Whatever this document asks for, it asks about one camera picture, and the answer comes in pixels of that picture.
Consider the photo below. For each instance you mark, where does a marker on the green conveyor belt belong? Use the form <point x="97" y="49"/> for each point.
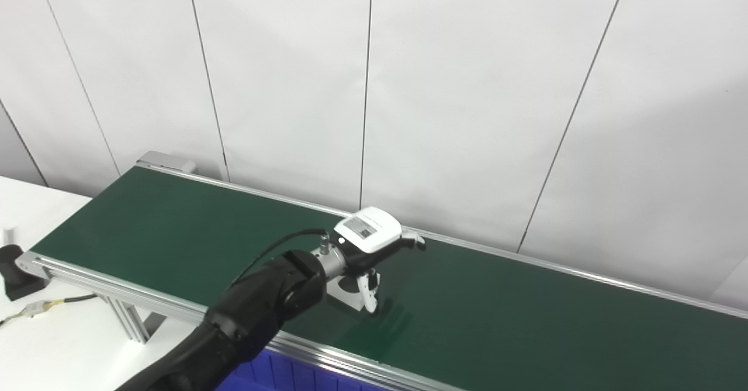
<point x="497" y="309"/>

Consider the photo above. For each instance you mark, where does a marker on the aluminium conveyor leg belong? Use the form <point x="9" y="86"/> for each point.
<point x="125" y="318"/>

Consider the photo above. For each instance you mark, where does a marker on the white square part with hole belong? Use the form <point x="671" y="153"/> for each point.
<point x="350" y="300"/>

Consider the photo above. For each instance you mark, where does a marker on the blue plastic bin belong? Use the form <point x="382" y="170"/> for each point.
<point x="280" y="376"/>

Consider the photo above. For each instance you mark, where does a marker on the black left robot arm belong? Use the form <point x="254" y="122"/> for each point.
<point x="263" y="303"/>

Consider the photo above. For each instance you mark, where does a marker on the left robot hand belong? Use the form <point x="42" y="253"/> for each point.
<point x="374" y="230"/>

